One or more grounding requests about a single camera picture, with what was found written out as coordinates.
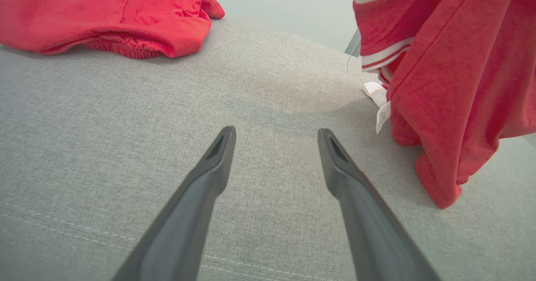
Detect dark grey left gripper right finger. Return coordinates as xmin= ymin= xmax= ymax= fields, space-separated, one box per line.
xmin=317 ymin=128 xmax=441 ymax=281

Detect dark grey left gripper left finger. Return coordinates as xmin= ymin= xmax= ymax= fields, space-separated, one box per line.
xmin=112 ymin=126 xmax=237 ymax=281

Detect red basketball jersey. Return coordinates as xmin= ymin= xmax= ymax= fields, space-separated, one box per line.
xmin=352 ymin=0 xmax=536 ymax=209

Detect red shorts with white stripe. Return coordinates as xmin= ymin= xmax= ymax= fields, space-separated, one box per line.
xmin=0 ymin=0 xmax=225 ymax=59

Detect grey metal frame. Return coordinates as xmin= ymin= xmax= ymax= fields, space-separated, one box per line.
xmin=345 ymin=29 xmax=361 ymax=58

